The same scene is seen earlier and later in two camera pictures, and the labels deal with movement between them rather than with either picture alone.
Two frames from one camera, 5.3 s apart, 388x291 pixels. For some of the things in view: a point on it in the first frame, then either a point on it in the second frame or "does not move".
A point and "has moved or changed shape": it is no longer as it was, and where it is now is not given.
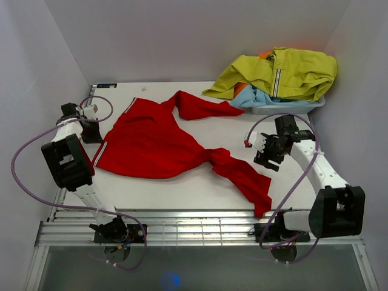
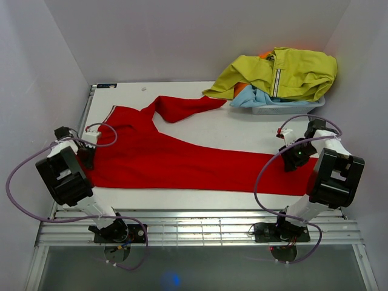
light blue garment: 252,96 does not move
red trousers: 147,139 has moved or changed shape
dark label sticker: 107,85 does not move
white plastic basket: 285,110 does not move
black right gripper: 264,157 → 290,163
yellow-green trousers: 284,73 does not move
